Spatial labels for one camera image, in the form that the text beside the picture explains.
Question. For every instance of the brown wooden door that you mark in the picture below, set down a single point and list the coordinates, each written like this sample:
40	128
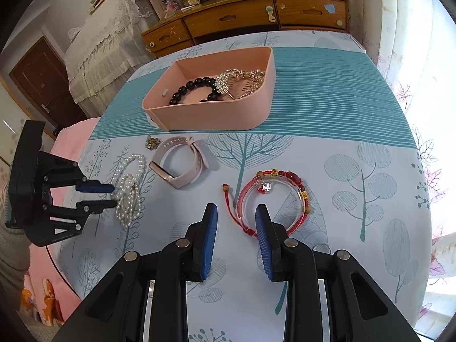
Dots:
42	78

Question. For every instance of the clear bangle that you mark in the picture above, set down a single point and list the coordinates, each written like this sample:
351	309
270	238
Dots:
297	217

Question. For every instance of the pink smart watch band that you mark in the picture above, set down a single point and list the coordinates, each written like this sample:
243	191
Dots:
190	176

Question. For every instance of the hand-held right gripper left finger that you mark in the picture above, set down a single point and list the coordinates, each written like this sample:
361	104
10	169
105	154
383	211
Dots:
211	242

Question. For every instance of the floral white curtain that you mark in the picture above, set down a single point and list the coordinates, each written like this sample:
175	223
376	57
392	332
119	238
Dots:
420	60

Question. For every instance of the pink plastic box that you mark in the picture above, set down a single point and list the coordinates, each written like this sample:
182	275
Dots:
213	114

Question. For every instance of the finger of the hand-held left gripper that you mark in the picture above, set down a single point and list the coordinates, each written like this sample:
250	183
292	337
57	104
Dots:
96	206
94	187

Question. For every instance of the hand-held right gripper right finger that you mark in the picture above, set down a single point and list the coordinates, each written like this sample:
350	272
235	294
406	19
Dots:
263	242

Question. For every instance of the orange cartoon print cloth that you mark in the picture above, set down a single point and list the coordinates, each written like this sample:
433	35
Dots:
44	302

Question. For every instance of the blue sticker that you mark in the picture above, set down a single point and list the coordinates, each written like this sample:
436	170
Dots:
331	8

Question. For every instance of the person's left forearm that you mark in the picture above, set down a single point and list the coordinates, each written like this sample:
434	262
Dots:
14	256

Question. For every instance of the wooden desk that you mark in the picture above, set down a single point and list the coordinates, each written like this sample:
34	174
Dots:
228	17

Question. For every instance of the lace covered furniture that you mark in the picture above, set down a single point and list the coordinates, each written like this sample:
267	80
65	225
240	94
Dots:
103	50

